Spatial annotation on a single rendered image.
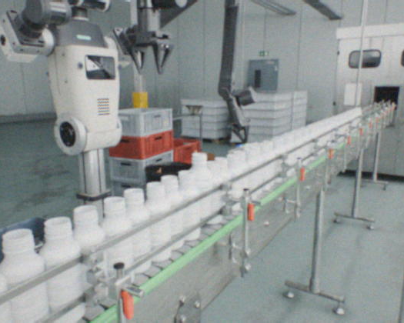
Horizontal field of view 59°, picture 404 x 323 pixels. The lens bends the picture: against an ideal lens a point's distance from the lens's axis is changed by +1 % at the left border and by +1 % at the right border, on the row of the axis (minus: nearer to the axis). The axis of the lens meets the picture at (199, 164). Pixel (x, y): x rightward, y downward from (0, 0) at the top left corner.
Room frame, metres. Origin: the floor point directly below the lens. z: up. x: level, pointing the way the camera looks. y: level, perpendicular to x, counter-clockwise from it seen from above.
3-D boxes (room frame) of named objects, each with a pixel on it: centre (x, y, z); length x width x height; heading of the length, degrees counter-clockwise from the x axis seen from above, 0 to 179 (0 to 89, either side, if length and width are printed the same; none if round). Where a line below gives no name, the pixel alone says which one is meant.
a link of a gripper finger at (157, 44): (0.94, 0.11, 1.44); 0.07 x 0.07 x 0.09; 59
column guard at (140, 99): (11.15, 1.83, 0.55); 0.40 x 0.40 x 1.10; 58
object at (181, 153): (4.25, 0.30, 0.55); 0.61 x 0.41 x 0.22; 151
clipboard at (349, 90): (5.10, -2.16, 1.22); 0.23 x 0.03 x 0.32; 58
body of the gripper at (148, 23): (0.95, 0.13, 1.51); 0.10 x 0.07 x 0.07; 59
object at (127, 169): (3.60, 0.59, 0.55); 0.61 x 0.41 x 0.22; 155
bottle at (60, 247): (0.51, 0.22, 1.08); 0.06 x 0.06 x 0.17
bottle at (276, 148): (1.32, -0.29, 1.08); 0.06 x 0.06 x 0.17
